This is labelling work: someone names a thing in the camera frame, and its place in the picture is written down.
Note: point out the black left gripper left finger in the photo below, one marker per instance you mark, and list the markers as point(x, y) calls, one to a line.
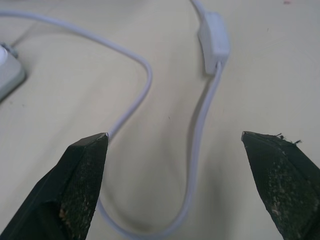
point(62, 190)

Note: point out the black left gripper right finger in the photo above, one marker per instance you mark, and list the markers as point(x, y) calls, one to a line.
point(285, 185)

